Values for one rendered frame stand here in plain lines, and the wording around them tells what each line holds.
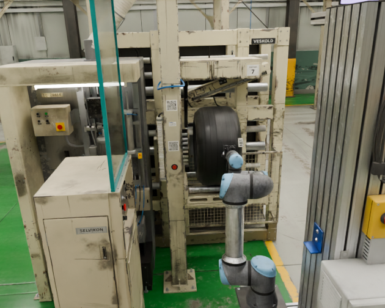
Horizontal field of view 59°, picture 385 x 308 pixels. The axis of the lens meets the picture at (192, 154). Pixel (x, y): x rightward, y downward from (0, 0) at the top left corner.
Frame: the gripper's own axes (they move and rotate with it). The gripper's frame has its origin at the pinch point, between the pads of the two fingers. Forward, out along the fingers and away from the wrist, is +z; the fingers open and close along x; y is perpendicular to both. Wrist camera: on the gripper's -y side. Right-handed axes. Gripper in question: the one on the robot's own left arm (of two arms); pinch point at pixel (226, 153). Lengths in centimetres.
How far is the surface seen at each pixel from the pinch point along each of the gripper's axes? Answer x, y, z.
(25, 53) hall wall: 476, 146, 915
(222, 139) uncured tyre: 1.8, 8.7, 3.3
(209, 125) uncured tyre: 9.9, 17.3, 8.2
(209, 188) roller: 9.9, -29.6, 18.1
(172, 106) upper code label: 33.6, 29.9, 18.2
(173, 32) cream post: 31, 77, 13
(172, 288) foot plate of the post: 41, -118, 34
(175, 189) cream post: 34, -31, 26
